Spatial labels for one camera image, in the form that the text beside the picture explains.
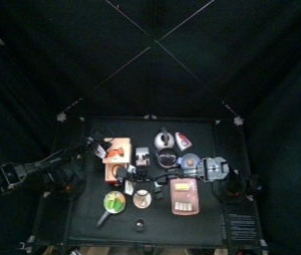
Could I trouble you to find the wooden drawer with red front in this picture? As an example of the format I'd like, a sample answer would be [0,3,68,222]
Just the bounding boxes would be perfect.
[104,162,131,184]

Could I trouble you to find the orange toy on cabinet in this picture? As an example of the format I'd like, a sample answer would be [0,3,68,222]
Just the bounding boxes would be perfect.
[107,146,127,158]

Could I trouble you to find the small white box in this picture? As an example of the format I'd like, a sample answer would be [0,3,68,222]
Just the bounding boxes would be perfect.
[135,146,151,167]

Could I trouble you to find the white box with red print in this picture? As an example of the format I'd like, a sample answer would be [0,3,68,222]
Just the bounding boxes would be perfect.
[102,136,134,164]

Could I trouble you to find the pale toy food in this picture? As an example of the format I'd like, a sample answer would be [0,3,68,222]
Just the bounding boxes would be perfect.
[137,193,151,206]

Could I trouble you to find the cream round plate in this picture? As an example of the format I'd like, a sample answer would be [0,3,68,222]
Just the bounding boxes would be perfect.
[132,188,153,209]

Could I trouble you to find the green toy vegetables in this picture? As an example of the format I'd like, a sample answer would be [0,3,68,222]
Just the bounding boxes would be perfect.
[106,192,127,212]

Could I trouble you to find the black toy pot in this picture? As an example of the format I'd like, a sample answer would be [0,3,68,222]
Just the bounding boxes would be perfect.
[154,147,179,169]

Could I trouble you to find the yellow toy block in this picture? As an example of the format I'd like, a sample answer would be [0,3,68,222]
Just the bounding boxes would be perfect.
[173,182,191,191]

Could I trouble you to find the blue toy bowl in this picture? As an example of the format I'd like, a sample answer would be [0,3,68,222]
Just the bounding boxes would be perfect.
[177,152,203,170]

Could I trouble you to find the grey frying pan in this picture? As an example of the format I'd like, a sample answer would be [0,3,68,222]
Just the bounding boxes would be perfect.
[95,190,128,228]

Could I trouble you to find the black round knob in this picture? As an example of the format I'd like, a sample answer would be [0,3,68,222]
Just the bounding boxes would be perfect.
[134,218,147,232]

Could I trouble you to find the white sliced toy food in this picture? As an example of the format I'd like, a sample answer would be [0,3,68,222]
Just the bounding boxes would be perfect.
[173,202,193,212]

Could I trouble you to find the red and white packet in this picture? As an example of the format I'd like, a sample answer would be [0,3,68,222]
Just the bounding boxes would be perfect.
[174,131,193,152]

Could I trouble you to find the black printed label panel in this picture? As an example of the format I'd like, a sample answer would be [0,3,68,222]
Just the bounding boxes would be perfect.
[227,213,257,245]

